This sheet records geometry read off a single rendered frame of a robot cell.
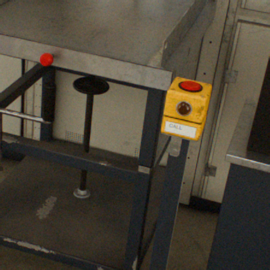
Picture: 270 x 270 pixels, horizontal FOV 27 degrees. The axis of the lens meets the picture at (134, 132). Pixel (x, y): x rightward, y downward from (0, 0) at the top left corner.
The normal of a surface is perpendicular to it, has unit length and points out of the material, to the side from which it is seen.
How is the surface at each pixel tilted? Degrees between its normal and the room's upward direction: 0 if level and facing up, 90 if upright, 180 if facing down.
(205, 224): 0
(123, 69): 90
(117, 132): 90
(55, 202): 0
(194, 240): 0
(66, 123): 90
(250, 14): 90
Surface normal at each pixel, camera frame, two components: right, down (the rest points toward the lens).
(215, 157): -0.28, 0.44
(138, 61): 0.11, -0.87
